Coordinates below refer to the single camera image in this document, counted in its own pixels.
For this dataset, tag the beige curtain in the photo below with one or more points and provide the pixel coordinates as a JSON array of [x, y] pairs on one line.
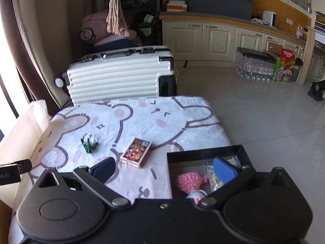
[[50, 30]]

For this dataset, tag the navy folded bedding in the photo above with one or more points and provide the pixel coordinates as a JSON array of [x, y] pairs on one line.
[[114, 46]]

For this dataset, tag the red green printed carton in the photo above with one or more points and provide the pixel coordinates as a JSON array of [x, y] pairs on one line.
[[285, 68]]

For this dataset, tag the pack of water bottles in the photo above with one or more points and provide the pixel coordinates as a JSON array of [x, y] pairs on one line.
[[254, 63]]

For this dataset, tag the wooden table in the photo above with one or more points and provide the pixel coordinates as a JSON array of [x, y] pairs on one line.
[[307, 61]]

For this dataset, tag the grey storage bin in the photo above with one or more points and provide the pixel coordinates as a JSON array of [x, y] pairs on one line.
[[215, 5]]

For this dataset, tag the white orange box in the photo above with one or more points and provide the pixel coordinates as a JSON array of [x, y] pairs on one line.
[[176, 6]]

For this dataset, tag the pink white crochet doll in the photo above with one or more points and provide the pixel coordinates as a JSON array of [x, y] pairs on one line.
[[188, 181]]

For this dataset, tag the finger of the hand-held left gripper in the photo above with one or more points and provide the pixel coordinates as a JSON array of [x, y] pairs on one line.
[[24, 166]]

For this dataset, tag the brown curtain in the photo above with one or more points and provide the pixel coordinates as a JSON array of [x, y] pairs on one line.
[[22, 56]]

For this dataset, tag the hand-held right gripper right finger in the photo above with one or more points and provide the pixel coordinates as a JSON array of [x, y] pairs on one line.
[[224, 169]]

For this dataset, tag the brown cardboard panel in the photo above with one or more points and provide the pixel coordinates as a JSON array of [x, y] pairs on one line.
[[5, 223]]

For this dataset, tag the pink bedding bundle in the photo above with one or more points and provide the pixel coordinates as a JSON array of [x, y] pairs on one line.
[[96, 28]]

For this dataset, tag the bear printed blanket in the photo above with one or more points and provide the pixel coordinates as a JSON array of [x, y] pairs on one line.
[[152, 117]]

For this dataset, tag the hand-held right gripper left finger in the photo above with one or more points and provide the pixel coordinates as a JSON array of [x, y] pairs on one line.
[[104, 169]]

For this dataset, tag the small white appliance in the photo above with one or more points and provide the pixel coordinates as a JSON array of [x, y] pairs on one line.
[[269, 19]]

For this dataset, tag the wall switch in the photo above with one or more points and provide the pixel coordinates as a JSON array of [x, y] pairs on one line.
[[290, 21]]

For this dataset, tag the snack bag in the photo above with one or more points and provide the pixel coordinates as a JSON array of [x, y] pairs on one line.
[[301, 31]]

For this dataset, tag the cream kitchen cabinets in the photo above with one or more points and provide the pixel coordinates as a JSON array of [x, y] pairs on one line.
[[218, 40]]

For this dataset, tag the black cardboard box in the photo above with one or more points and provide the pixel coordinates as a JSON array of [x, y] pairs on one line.
[[193, 158]]

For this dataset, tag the black storage shelf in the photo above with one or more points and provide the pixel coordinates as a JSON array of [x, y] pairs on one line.
[[144, 5]]

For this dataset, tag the beige macrame tassel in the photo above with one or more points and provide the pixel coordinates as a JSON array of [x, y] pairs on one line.
[[115, 17]]

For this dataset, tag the brown cardboard piece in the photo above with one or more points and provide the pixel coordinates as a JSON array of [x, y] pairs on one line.
[[273, 48]]

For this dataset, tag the red patterned card box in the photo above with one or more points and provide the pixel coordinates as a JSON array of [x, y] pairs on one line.
[[135, 152]]

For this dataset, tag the white ribbed suitcase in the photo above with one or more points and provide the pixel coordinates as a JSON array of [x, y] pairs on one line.
[[114, 81]]

